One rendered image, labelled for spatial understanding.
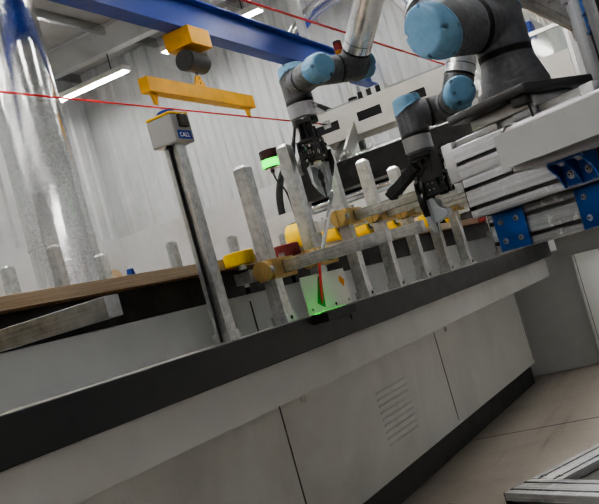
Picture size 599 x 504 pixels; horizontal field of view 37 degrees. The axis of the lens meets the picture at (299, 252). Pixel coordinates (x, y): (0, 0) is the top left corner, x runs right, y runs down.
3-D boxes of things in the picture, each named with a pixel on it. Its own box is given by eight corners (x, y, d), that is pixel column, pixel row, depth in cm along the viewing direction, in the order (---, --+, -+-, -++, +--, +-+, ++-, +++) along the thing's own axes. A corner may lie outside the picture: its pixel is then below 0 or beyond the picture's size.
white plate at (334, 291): (353, 302, 247) (343, 267, 248) (311, 315, 225) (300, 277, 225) (351, 302, 248) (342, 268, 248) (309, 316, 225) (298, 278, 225)
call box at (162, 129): (196, 144, 199) (187, 111, 199) (178, 143, 193) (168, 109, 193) (172, 154, 202) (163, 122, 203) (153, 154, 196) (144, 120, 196)
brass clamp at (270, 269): (300, 273, 225) (295, 253, 225) (274, 278, 213) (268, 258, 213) (280, 279, 228) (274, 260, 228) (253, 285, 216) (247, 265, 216)
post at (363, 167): (409, 300, 284) (368, 157, 287) (405, 302, 281) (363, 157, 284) (399, 303, 286) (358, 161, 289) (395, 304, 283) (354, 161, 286)
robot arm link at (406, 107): (423, 87, 225) (391, 96, 225) (435, 129, 225) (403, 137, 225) (419, 95, 233) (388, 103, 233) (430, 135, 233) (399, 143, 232)
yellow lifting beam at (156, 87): (258, 116, 823) (249, 84, 824) (153, 101, 669) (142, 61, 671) (250, 120, 827) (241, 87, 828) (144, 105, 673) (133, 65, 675)
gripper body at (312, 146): (300, 164, 233) (288, 121, 233) (305, 168, 241) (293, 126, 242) (328, 156, 232) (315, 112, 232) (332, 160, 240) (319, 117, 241)
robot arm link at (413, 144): (397, 141, 227) (409, 142, 234) (402, 158, 227) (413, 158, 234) (424, 131, 223) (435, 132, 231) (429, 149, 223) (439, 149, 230)
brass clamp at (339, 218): (367, 221, 270) (362, 205, 270) (348, 224, 258) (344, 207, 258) (349, 227, 273) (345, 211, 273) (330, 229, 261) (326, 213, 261)
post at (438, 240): (459, 289, 328) (423, 165, 331) (456, 290, 325) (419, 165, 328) (450, 291, 330) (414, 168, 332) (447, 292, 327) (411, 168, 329)
